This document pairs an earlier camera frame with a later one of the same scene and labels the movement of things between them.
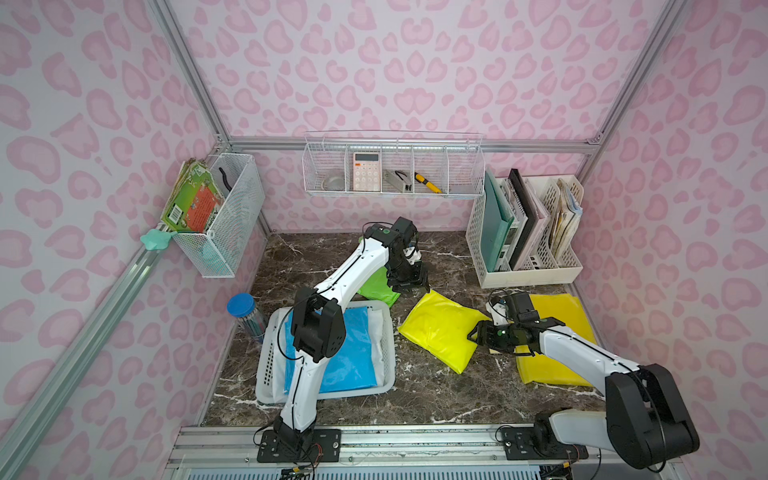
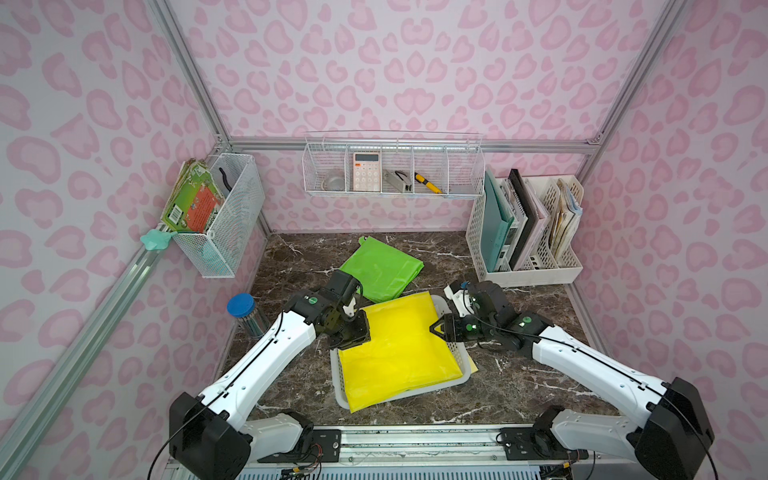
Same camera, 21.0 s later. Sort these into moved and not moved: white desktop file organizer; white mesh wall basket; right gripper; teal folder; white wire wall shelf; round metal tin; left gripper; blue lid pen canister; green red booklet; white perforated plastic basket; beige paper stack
Moved: right gripper; left gripper; white perforated plastic basket
Not moved: teal folder; white desktop file organizer; white mesh wall basket; round metal tin; beige paper stack; green red booklet; white wire wall shelf; blue lid pen canister
